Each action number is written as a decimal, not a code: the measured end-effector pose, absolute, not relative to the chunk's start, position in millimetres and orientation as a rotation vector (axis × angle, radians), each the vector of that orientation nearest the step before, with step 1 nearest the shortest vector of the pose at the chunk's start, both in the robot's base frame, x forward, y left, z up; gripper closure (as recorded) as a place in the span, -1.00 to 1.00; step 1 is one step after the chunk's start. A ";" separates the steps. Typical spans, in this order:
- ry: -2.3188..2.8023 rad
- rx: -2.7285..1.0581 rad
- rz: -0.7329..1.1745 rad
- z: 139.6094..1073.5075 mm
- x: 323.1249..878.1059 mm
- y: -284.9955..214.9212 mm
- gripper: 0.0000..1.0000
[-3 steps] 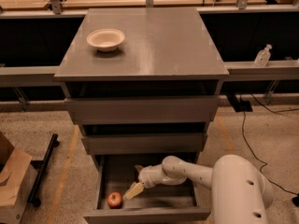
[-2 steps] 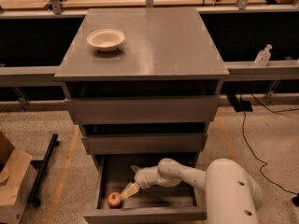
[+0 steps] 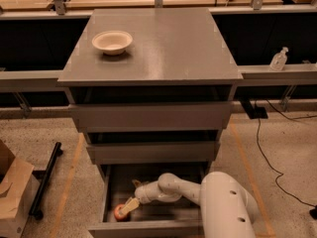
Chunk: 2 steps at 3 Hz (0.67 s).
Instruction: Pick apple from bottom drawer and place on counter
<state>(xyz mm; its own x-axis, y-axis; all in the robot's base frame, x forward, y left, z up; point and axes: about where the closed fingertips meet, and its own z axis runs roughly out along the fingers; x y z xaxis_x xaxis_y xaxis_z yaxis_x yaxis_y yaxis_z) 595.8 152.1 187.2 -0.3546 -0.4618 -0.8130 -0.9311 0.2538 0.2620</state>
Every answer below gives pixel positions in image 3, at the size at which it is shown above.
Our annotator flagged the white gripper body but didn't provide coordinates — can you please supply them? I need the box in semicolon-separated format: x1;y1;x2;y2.
135;183;155;204

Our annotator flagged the red apple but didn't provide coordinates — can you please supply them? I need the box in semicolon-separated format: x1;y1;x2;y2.
113;204;130;222

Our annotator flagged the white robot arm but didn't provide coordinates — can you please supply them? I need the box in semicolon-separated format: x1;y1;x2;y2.
114;172;259;238

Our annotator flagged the grey open bottom drawer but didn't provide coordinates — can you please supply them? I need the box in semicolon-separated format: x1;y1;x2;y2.
88;162;208;238

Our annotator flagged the grey middle drawer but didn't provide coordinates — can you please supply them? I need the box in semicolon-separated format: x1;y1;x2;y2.
87;141;220;165

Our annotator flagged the grey top drawer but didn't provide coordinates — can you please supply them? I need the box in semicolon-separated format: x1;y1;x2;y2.
69;102;231;132

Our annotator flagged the grey drawer cabinet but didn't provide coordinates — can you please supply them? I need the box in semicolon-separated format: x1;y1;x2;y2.
57;7;244;180

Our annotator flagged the black metal bar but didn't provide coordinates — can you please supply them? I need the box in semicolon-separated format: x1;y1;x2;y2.
29;142;63;220

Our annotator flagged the brown cardboard box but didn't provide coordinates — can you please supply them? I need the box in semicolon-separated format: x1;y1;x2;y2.
0;141;40;238

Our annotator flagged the black floor power box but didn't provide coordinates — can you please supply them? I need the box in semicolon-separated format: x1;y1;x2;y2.
240;99;268;119

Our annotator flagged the white paper bowl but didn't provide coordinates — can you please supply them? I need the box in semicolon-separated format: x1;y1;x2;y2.
92;31;133;56

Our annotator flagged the clear sanitizer pump bottle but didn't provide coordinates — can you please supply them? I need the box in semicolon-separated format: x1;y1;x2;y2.
269;47;288;71

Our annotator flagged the black floor cable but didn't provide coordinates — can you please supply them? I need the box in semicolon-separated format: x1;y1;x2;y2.
255;99;317;208

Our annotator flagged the grey metal rail shelf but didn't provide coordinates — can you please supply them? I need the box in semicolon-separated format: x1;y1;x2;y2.
0;63;317;93

